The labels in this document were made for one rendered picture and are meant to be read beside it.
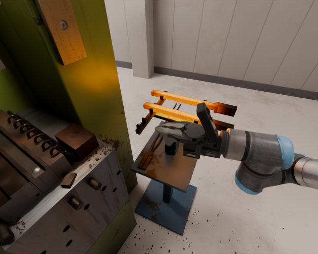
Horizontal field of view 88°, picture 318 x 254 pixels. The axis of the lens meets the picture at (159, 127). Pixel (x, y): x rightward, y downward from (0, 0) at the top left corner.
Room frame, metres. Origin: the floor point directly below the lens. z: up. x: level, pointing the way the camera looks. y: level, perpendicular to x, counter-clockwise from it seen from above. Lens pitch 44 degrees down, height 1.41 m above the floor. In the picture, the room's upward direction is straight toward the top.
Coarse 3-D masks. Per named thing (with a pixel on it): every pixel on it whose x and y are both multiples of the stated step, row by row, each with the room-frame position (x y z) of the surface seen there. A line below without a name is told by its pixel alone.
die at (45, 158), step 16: (0, 112) 0.52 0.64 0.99; (0, 128) 0.42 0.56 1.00; (16, 128) 0.43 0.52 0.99; (32, 144) 0.35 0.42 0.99; (48, 144) 0.35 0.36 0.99; (0, 160) 0.29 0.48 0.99; (48, 160) 0.29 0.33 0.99; (64, 160) 0.30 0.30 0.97; (0, 176) 0.24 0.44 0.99; (16, 176) 0.24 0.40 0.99; (32, 176) 0.23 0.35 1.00; (48, 176) 0.26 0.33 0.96; (0, 192) 0.20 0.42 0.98; (16, 192) 0.19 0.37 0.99; (32, 192) 0.21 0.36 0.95; (0, 208) 0.16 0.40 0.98; (16, 208) 0.17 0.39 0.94
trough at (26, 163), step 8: (0, 136) 0.39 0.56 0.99; (0, 144) 0.36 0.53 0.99; (8, 144) 0.36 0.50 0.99; (16, 144) 0.35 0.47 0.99; (8, 152) 0.32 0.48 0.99; (16, 152) 0.32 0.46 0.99; (24, 152) 0.32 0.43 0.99; (16, 160) 0.29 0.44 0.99; (24, 160) 0.29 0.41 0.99; (32, 160) 0.29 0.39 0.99; (24, 168) 0.26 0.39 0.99; (32, 168) 0.27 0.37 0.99; (40, 168) 0.27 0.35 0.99
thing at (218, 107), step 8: (168, 96) 0.71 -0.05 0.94; (176, 96) 0.70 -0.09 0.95; (184, 96) 0.70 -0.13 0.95; (192, 104) 0.66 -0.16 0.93; (208, 104) 0.64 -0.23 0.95; (216, 104) 0.63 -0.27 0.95; (224, 104) 0.62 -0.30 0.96; (216, 112) 0.61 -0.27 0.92; (224, 112) 0.61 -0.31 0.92; (232, 112) 0.59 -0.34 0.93
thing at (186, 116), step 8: (144, 104) 0.64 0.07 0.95; (152, 104) 0.64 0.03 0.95; (160, 112) 0.60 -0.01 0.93; (168, 112) 0.58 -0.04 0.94; (176, 112) 0.57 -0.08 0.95; (184, 112) 0.57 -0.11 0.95; (192, 120) 0.53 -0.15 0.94; (216, 120) 0.52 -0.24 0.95; (224, 128) 0.49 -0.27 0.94; (232, 128) 0.47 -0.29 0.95
